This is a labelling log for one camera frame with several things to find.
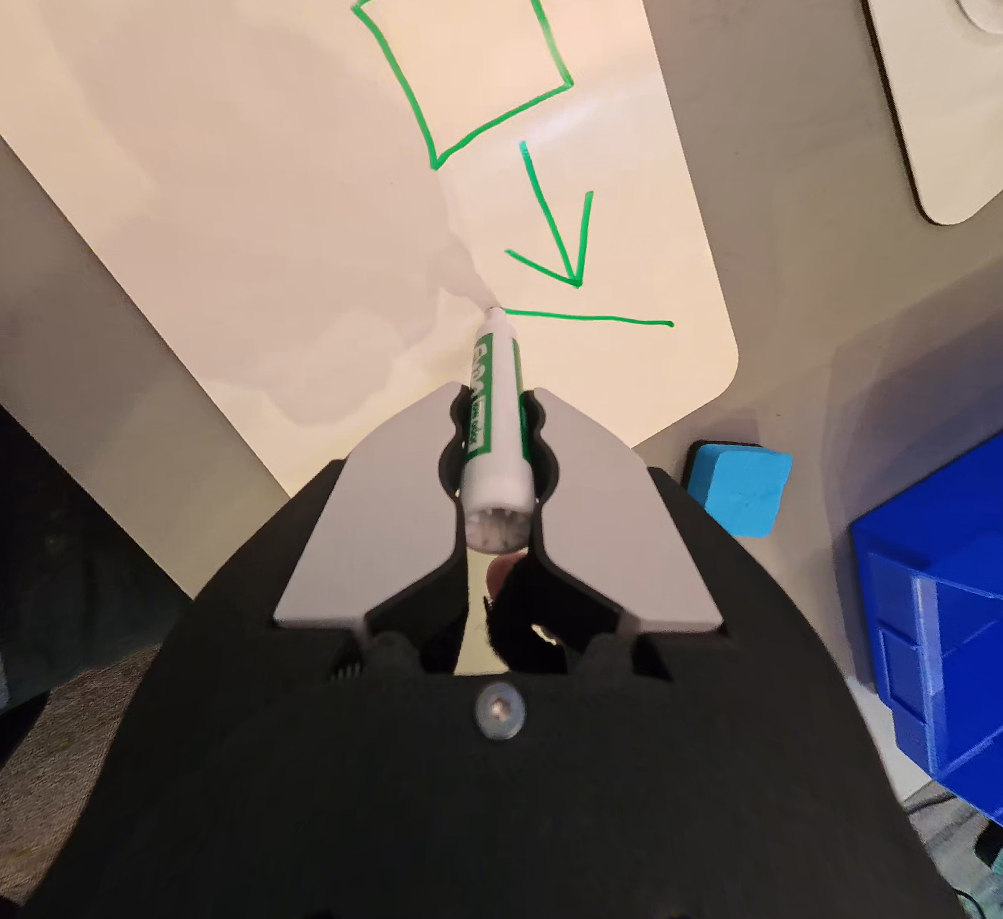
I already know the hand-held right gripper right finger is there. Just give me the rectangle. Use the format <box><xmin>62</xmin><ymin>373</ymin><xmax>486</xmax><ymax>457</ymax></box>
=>
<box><xmin>520</xmin><ymin>388</ymin><xmax>724</xmax><ymax>634</ymax></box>

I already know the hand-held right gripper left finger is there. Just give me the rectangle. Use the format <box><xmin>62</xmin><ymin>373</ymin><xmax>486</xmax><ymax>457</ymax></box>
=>
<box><xmin>272</xmin><ymin>380</ymin><xmax>471</xmax><ymax>632</ymax></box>

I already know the green whiteboard marker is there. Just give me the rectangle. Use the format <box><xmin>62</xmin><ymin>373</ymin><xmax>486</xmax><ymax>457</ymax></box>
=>
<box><xmin>460</xmin><ymin>305</ymin><xmax>538</xmax><ymax>553</ymax></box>

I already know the blue whiteboard eraser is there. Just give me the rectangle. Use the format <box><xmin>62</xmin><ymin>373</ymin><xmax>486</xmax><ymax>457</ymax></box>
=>
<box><xmin>687</xmin><ymin>443</ymin><xmax>794</xmax><ymax>539</ymax></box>

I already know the white board with round knob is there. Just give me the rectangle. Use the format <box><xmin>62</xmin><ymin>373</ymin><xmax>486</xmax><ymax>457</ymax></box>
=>
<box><xmin>837</xmin><ymin>0</ymin><xmax>1003</xmax><ymax>227</ymax></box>

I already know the blue plastic bin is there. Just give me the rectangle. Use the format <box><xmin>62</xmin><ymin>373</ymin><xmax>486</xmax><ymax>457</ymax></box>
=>
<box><xmin>850</xmin><ymin>429</ymin><xmax>1003</xmax><ymax>826</ymax></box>

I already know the white whiteboard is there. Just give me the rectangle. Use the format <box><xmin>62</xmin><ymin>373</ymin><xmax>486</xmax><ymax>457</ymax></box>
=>
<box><xmin>0</xmin><ymin>0</ymin><xmax>741</xmax><ymax>496</ymax></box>

